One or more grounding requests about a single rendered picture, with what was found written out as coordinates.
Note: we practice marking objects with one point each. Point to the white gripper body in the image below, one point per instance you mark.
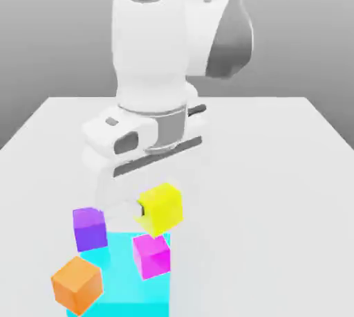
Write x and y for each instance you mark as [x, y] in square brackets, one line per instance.
[119, 184]

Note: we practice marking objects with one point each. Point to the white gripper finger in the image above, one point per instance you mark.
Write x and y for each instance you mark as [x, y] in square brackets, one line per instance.
[121, 210]

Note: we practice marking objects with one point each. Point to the small yellow cube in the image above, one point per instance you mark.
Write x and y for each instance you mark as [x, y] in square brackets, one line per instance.
[163, 209]

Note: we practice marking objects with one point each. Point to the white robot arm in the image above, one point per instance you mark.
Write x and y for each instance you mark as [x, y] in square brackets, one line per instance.
[149, 54]

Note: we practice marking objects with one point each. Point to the small purple cube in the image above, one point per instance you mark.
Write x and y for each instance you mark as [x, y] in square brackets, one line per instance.
[90, 229]

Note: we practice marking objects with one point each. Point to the small magenta cube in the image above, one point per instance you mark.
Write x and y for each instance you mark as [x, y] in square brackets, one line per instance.
[152, 257]

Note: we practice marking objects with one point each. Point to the small orange cube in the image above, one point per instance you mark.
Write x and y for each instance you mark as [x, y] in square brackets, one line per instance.
[77, 285]

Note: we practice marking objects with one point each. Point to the large cyan box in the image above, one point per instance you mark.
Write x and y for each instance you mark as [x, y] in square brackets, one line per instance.
[121, 281]

